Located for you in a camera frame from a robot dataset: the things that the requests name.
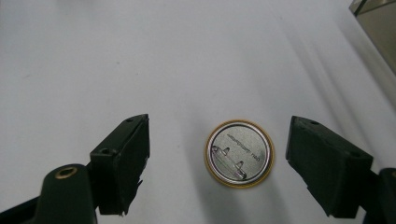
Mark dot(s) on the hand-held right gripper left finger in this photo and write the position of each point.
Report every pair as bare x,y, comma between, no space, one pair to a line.
121,165

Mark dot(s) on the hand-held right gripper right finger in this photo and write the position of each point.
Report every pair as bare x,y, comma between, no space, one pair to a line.
327,165

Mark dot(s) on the round gold-rimmed pin badge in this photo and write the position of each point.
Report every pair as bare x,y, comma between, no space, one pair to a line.
239,154

